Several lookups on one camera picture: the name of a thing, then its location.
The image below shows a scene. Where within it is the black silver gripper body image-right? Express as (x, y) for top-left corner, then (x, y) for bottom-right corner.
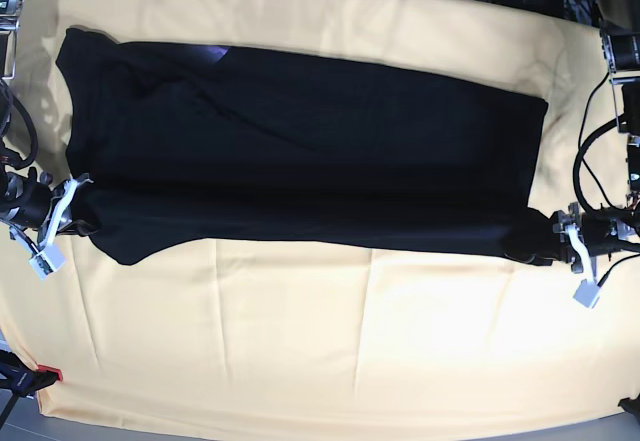
(551, 203), (639, 264)

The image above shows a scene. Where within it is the black silver gripper body image-left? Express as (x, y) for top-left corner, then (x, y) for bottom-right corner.
(1, 168), (74, 233)

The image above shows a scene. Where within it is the dark navy T-shirt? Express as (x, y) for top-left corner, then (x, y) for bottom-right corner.
(56, 28), (548, 265)

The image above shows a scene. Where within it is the black red table clamp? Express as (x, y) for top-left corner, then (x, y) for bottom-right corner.
(1, 350), (63, 426)

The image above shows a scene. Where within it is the black clamp at right corner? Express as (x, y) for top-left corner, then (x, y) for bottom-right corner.
(618, 396), (640, 423)

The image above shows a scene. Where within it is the cream yellow table cloth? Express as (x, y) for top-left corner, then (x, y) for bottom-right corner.
(1, 0), (639, 440)

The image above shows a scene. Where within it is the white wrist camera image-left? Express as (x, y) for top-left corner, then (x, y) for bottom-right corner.
(29, 173), (92, 280)

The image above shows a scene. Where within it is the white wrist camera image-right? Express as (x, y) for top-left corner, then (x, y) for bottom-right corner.
(565, 224), (601, 309)

